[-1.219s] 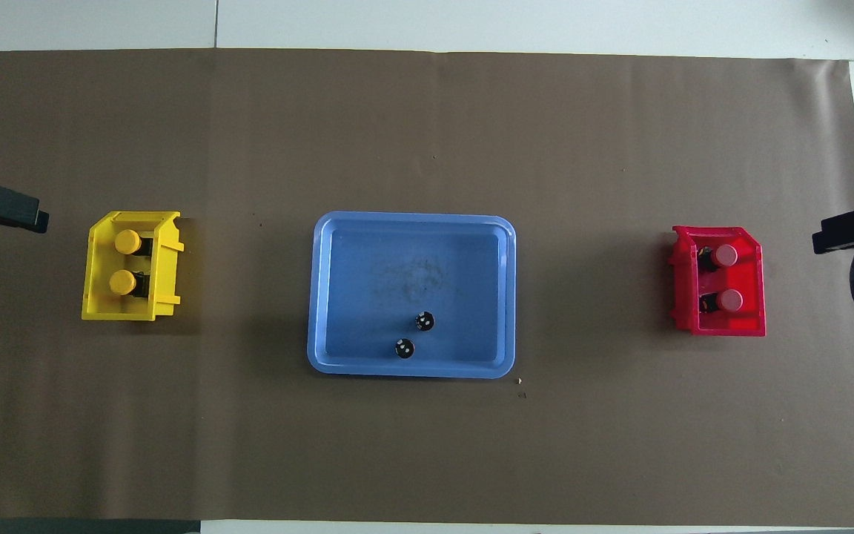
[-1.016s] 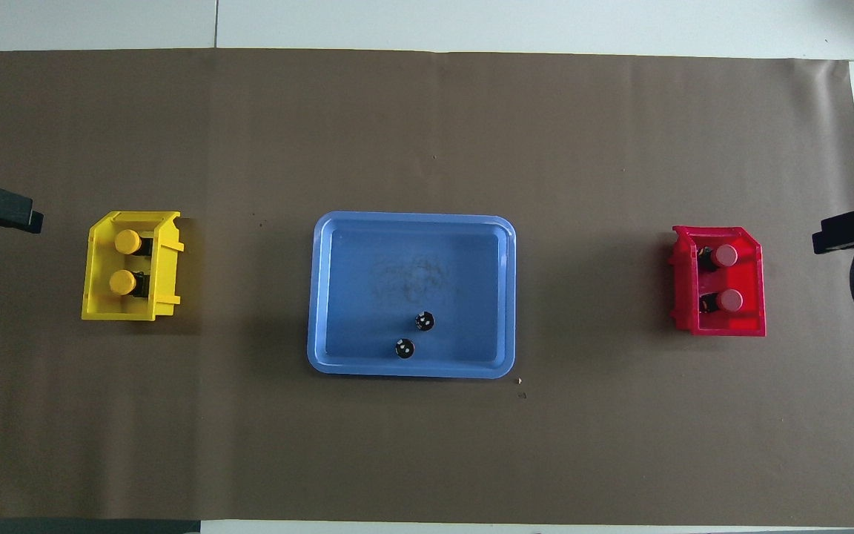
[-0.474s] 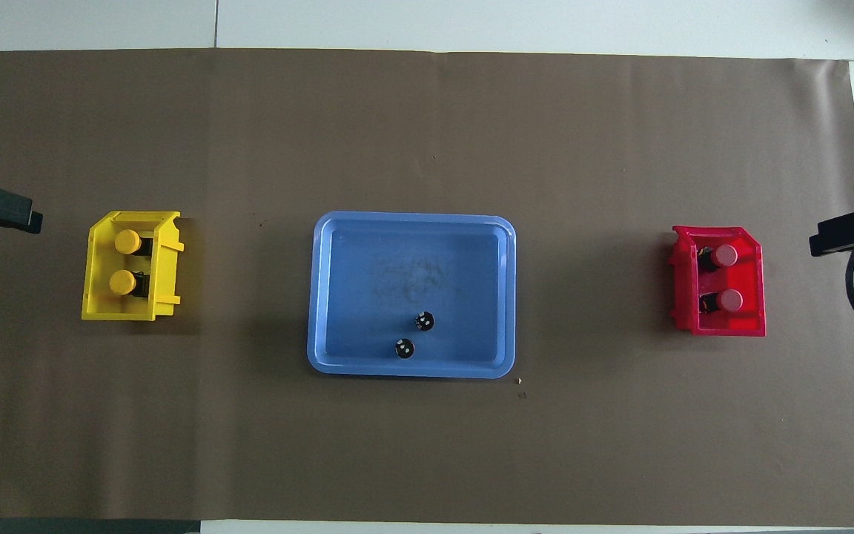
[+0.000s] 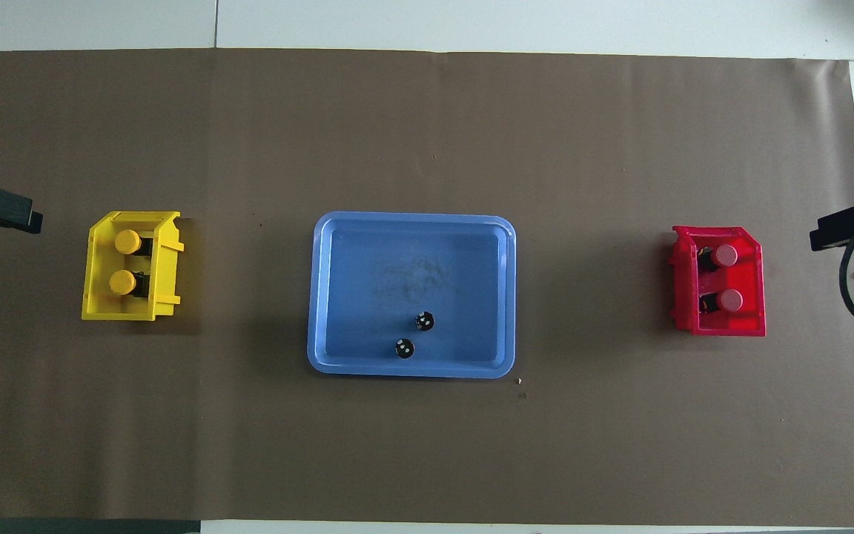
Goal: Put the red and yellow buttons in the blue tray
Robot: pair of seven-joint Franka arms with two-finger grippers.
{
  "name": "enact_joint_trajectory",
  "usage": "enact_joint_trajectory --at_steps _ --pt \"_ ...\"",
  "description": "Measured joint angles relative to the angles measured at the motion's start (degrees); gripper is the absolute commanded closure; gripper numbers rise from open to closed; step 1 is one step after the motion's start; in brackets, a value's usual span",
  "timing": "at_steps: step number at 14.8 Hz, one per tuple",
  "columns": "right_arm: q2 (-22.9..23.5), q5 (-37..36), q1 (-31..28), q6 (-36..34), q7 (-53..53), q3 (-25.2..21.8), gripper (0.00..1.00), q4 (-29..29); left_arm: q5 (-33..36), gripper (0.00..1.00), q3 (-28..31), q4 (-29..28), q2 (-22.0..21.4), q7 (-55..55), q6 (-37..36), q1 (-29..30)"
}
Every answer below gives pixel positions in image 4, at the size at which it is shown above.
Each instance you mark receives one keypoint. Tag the red push button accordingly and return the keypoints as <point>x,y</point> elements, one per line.
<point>726,255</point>
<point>730,300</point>

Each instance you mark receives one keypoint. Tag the yellow push button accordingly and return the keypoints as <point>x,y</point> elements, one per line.
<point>122,282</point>
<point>127,241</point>

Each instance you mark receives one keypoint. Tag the blue plastic tray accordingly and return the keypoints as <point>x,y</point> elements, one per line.
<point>397,274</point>

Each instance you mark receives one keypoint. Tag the red plastic bin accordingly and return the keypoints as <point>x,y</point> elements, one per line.
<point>753,319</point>

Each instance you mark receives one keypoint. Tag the yellow plastic bin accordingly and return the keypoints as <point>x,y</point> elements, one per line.
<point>164,282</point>

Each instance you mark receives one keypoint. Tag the black cylindrical capacitor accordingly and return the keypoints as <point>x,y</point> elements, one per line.
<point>425,321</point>
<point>404,348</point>

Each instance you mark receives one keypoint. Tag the brown paper mat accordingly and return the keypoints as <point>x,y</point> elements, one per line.
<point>427,445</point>

